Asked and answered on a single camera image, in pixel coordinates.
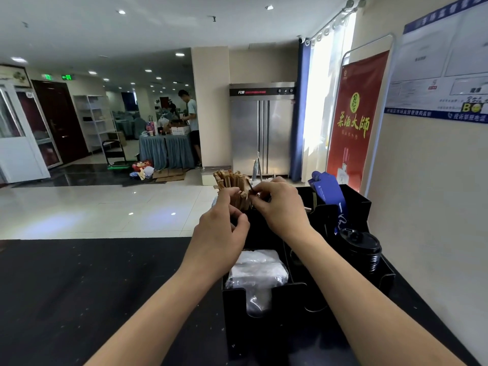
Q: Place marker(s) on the blue window curtain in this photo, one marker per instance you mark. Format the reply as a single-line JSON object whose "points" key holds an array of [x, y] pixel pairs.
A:
{"points": [[299, 110]]}

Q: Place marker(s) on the person's right hand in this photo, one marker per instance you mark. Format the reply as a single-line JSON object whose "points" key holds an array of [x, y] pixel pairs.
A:
{"points": [[282, 209]]}

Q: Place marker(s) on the person's right forearm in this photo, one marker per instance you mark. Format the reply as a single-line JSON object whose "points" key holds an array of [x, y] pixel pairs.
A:
{"points": [[366, 308]]}

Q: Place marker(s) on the white window curtain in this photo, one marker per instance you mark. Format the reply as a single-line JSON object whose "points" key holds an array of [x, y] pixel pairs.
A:
{"points": [[324, 95]]}

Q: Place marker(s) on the black trolley cart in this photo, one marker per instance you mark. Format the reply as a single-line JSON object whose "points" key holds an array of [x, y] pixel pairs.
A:
{"points": [[114, 151]]}

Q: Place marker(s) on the dark brown door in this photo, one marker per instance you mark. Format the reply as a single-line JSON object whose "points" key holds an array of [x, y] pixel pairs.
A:
{"points": [[61, 122]]}

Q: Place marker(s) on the white door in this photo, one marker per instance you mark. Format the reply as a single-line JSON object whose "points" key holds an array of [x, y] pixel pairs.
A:
{"points": [[21, 145]]}

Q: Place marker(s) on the white box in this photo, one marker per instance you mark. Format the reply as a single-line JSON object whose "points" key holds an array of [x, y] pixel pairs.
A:
{"points": [[207, 179]]}

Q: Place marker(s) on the person's left forearm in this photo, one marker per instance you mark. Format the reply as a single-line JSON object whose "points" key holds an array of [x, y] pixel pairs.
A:
{"points": [[160, 324]]}

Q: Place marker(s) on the blue plastic chair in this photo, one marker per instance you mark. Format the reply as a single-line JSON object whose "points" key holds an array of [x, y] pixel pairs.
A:
{"points": [[326, 188]]}

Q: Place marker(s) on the green exit sign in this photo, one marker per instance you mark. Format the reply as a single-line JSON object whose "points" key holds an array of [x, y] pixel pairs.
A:
{"points": [[67, 77]]}

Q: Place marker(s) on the black acrylic organizer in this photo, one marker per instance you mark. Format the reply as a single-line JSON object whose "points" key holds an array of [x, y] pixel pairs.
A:
{"points": [[358, 206]]}

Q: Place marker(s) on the white wall poster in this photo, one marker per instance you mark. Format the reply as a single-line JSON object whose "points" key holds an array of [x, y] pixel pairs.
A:
{"points": [[442, 64]]}

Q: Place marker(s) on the bundle of brown wrapped sticks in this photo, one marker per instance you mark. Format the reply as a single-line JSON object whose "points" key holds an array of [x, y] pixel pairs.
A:
{"points": [[229, 181]]}

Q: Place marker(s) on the stainless steel refrigerator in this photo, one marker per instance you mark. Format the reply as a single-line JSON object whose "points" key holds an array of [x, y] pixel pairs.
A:
{"points": [[263, 133]]}

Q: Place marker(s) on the red banner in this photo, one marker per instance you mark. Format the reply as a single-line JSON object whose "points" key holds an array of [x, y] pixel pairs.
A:
{"points": [[354, 125]]}

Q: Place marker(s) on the white shelving unit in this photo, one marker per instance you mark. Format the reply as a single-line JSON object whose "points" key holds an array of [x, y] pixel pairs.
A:
{"points": [[93, 122]]}

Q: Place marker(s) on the person's left hand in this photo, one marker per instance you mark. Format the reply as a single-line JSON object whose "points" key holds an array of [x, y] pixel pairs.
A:
{"points": [[217, 240]]}

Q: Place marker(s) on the blue skirted table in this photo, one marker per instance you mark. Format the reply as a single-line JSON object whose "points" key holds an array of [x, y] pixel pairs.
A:
{"points": [[168, 151]]}

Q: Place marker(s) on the plastic wrapped white pack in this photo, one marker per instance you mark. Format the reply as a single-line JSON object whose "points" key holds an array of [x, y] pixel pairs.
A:
{"points": [[255, 274]]}

